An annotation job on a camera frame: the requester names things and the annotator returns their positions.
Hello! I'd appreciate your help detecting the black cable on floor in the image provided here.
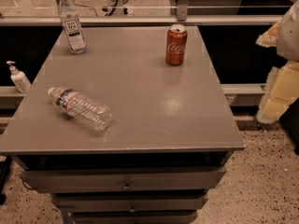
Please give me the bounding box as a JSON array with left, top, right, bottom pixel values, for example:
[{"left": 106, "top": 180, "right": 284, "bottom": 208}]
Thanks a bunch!
[{"left": 66, "top": 0, "right": 99, "bottom": 17}]

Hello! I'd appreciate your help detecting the bottom grey drawer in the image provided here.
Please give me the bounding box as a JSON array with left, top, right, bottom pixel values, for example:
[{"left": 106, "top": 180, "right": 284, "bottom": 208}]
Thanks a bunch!
[{"left": 72, "top": 211, "right": 197, "bottom": 224}]

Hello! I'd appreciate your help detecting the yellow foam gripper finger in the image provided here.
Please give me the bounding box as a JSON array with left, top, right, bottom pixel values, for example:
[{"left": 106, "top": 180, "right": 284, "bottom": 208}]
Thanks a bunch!
[{"left": 256, "top": 21, "right": 299, "bottom": 124}]

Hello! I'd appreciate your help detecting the lying clear plastic bottle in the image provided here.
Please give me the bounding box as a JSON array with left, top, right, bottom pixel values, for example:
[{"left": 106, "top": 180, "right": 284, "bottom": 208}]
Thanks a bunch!
[{"left": 48, "top": 88, "right": 112, "bottom": 131}]

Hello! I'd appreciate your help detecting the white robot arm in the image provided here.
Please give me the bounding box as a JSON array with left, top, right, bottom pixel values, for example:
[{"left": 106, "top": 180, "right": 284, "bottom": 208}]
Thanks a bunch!
[{"left": 256, "top": 1, "right": 299, "bottom": 124}]

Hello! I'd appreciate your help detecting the grey drawer cabinet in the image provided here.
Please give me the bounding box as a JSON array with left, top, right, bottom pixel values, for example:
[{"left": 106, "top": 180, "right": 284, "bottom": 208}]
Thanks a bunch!
[{"left": 0, "top": 25, "right": 246, "bottom": 224}]

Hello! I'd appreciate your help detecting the clear labelled water bottle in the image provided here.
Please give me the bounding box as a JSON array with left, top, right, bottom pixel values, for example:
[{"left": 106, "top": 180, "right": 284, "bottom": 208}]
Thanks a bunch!
[{"left": 58, "top": 0, "right": 87, "bottom": 54}]

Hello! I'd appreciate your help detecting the grey metal post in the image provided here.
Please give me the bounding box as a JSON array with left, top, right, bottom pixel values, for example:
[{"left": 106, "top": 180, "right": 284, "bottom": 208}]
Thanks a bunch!
[{"left": 177, "top": 0, "right": 189, "bottom": 21}]

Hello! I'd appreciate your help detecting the grey drawer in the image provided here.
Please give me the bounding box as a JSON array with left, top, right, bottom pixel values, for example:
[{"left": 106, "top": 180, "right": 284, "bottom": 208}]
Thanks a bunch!
[
  {"left": 52, "top": 193, "right": 207, "bottom": 212},
  {"left": 21, "top": 166, "right": 226, "bottom": 193},
  {"left": 72, "top": 211, "right": 197, "bottom": 224}
]

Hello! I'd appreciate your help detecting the middle grey drawer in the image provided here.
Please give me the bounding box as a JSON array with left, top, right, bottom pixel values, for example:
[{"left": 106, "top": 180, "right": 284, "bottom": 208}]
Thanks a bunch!
[{"left": 52, "top": 193, "right": 207, "bottom": 212}]

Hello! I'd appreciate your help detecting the top grey drawer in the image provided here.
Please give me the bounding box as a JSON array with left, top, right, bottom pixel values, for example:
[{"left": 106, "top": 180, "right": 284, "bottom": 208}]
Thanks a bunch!
[{"left": 21, "top": 166, "right": 226, "bottom": 193}]

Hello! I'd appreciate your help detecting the horizontal metal rail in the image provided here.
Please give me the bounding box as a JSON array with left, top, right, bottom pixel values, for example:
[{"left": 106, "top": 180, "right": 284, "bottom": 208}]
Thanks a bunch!
[{"left": 0, "top": 15, "right": 282, "bottom": 26}]

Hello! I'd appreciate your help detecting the white pump dispenser bottle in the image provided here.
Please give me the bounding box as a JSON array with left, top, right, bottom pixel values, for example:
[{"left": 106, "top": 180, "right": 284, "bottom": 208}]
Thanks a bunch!
[{"left": 7, "top": 61, "right": 31, "bottom": 93}]

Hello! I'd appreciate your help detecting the red Coca-Cola can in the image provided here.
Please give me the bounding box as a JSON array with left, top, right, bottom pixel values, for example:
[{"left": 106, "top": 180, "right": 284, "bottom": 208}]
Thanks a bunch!
[{"left": 165, "top": 24, "right": 188, "bottom": 65}]

